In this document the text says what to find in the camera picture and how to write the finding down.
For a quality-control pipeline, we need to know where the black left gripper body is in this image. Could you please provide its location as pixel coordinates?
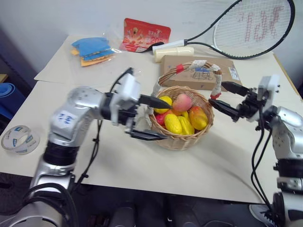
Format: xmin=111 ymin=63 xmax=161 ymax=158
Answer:
xmin=117 ymin=103 xmax=141 ymax=135

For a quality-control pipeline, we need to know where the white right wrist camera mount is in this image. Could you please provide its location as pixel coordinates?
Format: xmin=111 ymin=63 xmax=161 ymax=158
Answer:
xmin=256 ymin=75 xmax=282 ymax=119

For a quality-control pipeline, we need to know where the yellow lemon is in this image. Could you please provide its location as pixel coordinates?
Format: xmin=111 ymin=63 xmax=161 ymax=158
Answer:
xmin=153 ymin=95 xmax=173 ymax=114

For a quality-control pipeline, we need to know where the black and white tennis racket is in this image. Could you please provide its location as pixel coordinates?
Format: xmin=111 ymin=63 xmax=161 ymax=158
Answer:
xmin=152 ymin=0 xmax=297 ymax=60

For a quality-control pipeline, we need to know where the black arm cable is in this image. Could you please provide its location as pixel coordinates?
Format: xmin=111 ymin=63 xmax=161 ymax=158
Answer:
xmin=250 ymin=104 xmax=274 ymax=227
xmin=22 ymin=68 xmax=134 ymax=227

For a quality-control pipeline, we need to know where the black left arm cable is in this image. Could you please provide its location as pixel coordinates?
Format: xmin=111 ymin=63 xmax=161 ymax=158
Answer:
xmin=22 ymin=68 xmax=134 ymax=227

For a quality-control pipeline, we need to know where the dark rounded shape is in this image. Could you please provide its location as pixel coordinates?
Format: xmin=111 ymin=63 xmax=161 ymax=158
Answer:
xmin=110 ymin=206 xmax=136 ymax=227

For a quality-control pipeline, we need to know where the brown cardboard parcel box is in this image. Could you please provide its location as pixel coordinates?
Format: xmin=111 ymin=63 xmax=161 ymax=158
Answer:
xmin=160 ymin=55 xmax=243 ymax=91

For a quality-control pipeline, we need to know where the white sneaker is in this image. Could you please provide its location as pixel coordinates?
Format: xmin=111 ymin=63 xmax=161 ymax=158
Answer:
xmin=248 ymin=203 xmax=276 ymax=227

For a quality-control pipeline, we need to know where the dark maroon cushion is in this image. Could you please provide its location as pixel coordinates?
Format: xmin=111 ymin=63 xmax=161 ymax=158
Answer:
xmin=0 ymin=172 xmax=33 ymax=216

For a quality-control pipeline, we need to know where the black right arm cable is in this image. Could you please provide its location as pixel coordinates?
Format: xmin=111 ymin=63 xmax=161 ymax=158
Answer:
xmin=250 ymin=104 xmax=274 ymax=227

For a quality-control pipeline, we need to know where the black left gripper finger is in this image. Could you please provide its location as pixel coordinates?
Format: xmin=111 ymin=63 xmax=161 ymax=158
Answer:
xmin=131 ymin=129 xmax=170 ymax=142
xmin=138 ymin=94 xmax=175 ymax=110

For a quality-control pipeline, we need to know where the clear tape roll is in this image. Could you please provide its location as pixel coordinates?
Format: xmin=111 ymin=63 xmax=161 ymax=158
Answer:
xmin=0 ymin=125 xmax=41 ymax=155

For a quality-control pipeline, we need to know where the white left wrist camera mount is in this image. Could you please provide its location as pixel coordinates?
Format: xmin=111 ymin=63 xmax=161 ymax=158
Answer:
xmin=110 ymin=73 xmax=142 ymax=126

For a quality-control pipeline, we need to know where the yellow oval fruit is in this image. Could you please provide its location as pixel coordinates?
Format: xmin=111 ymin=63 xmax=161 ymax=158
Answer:
xmin=164 ymin=113 xmax=183 ymax=134
xmin=177 ymin=115 xmax=196 ymax=136

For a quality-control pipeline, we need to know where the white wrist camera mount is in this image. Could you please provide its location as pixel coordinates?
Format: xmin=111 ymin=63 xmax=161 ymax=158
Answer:
xmin=256 ymin=75 xmax=282 ymax=119
xmin=110 ymin=73 xmax=142 ymax=126

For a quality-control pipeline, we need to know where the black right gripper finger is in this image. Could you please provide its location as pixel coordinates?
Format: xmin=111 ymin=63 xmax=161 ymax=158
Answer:
xmin=208 ymin=99 xmax=240 ymax=123
xmin=222 ymin=81 xmax=250 ymax=97

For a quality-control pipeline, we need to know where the red and yellow mango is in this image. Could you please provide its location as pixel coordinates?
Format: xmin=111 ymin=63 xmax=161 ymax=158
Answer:
xmin=188 ymin=106 xmax=209 ymax=131

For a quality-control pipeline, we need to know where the wicker basket with handle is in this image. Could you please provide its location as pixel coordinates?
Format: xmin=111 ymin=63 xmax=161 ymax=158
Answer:
xmin=148 ymin=60 xmax=223 ymax=151

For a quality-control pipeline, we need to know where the red printed packet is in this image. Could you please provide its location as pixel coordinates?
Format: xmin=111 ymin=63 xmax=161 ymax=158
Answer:
xmin=119 ymin=17 xmax=172 ymax=53

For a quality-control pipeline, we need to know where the pink peach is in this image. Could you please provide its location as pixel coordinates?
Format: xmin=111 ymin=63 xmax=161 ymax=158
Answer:
xmin=172 ymin=93 xmax=193 ymax=112

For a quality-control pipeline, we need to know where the bag of blue orange foam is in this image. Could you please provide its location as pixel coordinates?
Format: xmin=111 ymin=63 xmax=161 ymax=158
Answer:
xmin=69 ymin=30 xmax=122 ymax=69

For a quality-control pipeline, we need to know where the blue rolled mat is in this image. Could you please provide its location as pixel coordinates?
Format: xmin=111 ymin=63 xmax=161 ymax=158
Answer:
xmin=0 ymin=82 xmax=16 ymax=120

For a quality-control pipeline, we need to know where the red fruit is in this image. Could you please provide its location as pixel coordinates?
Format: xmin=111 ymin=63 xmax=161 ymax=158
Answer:
xmin=154 ymin=113 xmax=170 ymax=126

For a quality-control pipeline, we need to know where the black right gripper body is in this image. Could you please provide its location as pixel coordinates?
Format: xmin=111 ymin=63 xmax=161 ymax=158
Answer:
xmin=236 ymin=87 xmax=264 ymax=122

